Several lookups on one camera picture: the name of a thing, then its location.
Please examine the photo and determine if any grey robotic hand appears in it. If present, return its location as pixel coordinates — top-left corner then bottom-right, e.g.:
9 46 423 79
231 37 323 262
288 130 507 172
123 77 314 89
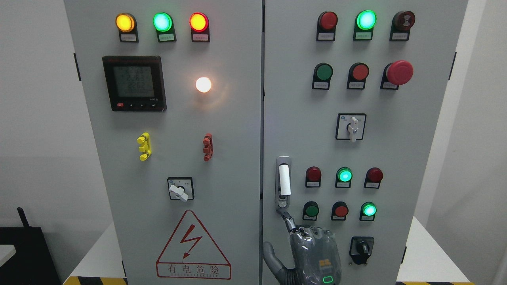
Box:
263 209 342 285

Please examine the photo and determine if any silver door handle lock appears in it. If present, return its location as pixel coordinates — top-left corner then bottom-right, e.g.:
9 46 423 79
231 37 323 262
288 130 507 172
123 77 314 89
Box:
275 156 292 209

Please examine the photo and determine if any grey right cabinet door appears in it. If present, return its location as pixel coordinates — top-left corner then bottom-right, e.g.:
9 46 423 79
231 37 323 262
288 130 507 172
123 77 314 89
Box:
263 0 468 285

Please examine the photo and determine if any grey cabinet door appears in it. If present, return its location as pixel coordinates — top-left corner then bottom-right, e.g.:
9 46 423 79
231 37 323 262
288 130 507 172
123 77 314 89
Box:
263 0 468 285
65 0 262 285

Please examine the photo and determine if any grey left cabinet door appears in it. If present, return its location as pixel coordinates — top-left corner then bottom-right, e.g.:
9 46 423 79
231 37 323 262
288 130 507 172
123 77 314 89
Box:
65 0 262 285

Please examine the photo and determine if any green indicator light left door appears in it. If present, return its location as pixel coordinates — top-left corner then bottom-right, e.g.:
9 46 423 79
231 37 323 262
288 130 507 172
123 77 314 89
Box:
152 12 176 43

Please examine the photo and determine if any green push button lower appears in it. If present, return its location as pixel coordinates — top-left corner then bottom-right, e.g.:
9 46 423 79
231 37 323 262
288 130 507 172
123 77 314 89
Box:
302 201 319 221

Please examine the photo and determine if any green push button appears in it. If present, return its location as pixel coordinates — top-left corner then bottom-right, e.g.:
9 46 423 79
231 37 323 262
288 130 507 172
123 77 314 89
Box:
302 201 319 221
312 63 333 90

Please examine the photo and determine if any red push button lower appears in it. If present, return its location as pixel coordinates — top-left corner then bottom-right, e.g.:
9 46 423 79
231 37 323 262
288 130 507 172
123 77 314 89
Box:
331 201 349 221

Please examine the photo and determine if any red push button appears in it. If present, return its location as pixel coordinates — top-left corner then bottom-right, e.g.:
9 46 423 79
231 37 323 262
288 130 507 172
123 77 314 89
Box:
331 201 349 221
347 63 370 90

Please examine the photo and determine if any green lit button lower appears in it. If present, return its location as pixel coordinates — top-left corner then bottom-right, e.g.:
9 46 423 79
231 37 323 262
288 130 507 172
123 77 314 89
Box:
360 201 377 222

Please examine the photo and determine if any yellow black hazard tape right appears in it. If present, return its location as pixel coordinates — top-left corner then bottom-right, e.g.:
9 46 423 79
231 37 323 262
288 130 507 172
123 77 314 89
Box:
395 281 474 285

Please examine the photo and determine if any yellow black hazard tape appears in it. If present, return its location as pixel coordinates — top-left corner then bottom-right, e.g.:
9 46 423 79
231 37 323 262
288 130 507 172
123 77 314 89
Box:
395 281 474 285
63 276 128 285

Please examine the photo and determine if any dark red indicator light left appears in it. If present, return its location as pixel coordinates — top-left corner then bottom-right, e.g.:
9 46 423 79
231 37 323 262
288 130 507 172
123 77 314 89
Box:
305 166 322 188

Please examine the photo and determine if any dark red indicator light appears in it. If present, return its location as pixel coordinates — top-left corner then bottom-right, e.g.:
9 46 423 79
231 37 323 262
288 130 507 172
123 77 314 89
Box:
305 166 322 188
364 167 384 189

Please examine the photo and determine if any green lit indicator light middle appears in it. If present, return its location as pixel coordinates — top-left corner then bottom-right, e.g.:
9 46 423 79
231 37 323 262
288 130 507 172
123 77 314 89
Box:
335 167 353 189

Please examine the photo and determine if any dark red indicator light right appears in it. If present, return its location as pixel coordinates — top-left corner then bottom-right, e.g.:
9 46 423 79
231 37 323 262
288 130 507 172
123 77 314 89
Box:
364 167 384 189

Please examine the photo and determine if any red electric hazard warning sticker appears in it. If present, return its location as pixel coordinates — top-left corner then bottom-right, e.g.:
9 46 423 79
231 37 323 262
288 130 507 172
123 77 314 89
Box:
156 210 232 280

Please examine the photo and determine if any red terminal clip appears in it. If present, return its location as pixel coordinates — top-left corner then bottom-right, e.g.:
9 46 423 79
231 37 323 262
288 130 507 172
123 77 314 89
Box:
202 133 214 162

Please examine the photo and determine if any green push button upper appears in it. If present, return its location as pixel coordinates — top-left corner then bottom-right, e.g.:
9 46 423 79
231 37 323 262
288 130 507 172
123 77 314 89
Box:
312 63 333 90

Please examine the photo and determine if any red push button upper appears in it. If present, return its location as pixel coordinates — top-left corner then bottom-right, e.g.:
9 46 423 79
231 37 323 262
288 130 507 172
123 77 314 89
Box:
347 63 370 90

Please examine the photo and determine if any red emergency stop button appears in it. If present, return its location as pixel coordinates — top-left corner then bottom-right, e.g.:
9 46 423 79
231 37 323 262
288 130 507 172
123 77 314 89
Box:
380 60 414 90

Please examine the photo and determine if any white glowing indicator light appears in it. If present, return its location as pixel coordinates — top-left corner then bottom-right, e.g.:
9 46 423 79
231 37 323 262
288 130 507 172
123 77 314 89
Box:
195 76 212 93

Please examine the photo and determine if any yellow terminal clip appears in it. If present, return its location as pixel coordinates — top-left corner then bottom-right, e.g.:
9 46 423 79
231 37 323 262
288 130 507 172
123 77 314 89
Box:
137 132 152 161

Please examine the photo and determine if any red indicator light top right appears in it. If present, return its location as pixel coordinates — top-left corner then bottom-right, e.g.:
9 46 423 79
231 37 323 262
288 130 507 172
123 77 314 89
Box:
316 11 337 42

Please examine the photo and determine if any green indicator light top right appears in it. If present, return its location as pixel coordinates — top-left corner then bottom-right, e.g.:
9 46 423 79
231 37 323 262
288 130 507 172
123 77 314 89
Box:
353 9 377 40

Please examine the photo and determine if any yellow black hazard tape left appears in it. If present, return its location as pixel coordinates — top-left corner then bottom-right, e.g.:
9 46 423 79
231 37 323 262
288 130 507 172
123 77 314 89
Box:
63 276 128 285

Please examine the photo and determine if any black digital power meter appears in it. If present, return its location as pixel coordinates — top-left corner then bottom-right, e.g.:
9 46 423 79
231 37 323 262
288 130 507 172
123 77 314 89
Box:
103 56 167 112

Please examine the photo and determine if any dark red buzzer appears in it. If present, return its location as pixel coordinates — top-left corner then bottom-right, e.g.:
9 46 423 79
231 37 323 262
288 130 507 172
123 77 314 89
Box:
389 11 416 41

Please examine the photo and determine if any red lit indicator light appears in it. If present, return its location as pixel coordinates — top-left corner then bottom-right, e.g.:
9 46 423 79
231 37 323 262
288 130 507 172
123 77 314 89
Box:
189 12 210 42

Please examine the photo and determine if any black box with antenna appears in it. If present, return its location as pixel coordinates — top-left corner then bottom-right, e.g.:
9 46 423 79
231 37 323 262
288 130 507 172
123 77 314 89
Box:
0 207 62 285

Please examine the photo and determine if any yellow indicator light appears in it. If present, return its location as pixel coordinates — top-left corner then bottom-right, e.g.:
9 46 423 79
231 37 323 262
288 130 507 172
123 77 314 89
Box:
115 13 138 43

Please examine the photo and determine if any black rotary selector switch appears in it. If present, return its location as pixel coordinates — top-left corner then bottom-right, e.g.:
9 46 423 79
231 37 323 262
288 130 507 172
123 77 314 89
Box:
349 236 374 265

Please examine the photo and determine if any white selector switch upper right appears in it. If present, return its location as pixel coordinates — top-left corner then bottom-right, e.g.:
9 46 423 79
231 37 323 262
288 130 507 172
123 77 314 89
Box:
335 113 366 142

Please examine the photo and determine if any white selector switch left door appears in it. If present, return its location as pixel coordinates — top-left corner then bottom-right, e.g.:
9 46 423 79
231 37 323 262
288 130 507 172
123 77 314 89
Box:
167 177 195 202

